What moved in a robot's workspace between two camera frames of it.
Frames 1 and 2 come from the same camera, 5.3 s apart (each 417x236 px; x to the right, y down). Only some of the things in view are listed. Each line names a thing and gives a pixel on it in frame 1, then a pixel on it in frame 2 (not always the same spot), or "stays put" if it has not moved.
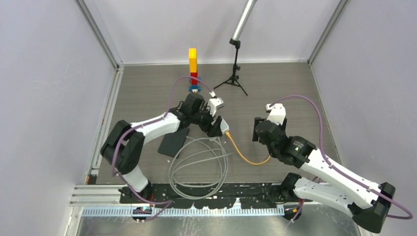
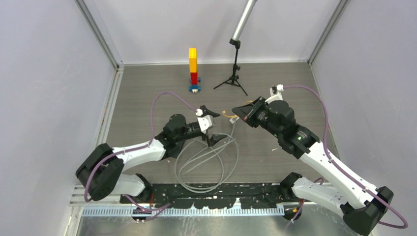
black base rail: x=208 y=195 stays put
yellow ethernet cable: x=228 y=135 -> x=234 y=116
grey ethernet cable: x=217 y=140 -> x=176 y=164
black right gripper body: x=256 y=137 -> x=259 y=115
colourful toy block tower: x=194 y=86 stays put
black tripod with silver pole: x=235 y=40 stays put
